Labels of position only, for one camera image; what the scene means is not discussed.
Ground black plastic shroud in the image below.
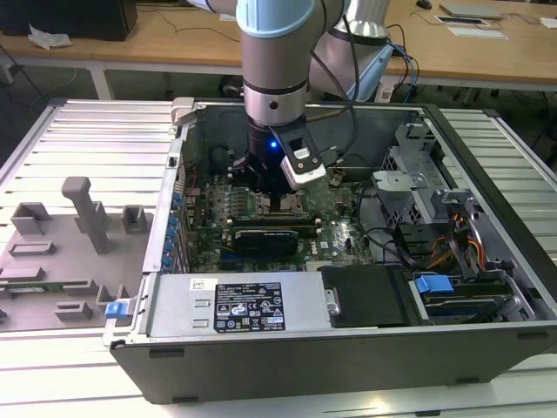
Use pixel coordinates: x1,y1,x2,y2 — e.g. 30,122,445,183
319,264,421,330

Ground wrist camera with black bracket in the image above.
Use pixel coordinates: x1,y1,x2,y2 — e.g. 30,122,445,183
268,125,328,192

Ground orange yellow power wires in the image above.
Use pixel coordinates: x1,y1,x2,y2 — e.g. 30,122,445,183
426,211,487,270

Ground black graphics card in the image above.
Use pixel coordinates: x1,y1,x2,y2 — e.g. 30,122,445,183
233,228,302,259

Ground hard disk drive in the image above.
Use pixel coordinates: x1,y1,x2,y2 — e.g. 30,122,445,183
422,292,513,326

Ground blue plastic latch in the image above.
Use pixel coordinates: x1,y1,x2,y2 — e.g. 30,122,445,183
105,300,134,322

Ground silver power supply with label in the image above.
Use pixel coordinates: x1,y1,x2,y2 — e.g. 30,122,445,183
141,273,346,340

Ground black RAM slot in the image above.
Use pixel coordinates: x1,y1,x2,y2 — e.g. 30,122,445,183
232,222,317,229
232,217,315,224
233,225,318,232
232,219,316,226

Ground grey parts rack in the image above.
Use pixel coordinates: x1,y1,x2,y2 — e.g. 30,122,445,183
0,176,151,335

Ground blue disk carrier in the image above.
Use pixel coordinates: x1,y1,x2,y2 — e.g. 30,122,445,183
414,273,454,302

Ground black cylindrical part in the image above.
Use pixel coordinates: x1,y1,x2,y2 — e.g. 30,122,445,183
209,146,232,175

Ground CPU socket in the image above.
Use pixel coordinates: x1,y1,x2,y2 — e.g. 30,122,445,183
254,187,307,219

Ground metal socket cover frame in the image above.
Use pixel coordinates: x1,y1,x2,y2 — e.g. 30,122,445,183
256,189,306,218

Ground thin red wire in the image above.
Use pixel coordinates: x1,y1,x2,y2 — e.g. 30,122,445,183
178,160,198,192

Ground silver metal drive cage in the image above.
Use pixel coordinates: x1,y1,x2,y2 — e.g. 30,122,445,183
371,121,487,230

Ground blue cable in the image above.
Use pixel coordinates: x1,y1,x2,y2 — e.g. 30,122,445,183
385,24,422,105

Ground brown braided cable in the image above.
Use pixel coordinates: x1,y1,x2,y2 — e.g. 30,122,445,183
304,107,341,122

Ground black wire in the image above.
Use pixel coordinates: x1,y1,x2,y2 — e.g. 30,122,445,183
354,182,395,266

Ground wooden desk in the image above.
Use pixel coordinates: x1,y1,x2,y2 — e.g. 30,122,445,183
0,0,245,101
382,0,557,95

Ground black camera cable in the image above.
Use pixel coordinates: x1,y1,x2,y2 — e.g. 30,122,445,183
324,12,362,169

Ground black grey PC case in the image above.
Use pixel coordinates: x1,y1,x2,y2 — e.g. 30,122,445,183
102,98,557,404

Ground green motherboard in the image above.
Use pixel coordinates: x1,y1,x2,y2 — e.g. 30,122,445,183
180,167,380,273

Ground black computer box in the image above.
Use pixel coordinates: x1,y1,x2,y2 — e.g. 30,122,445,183
0,0,139,44

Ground green RAM stick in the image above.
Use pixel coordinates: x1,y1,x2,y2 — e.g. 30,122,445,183
0,283,91,293

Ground silver laptop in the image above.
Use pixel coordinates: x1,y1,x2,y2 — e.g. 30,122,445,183
438,2,508,22

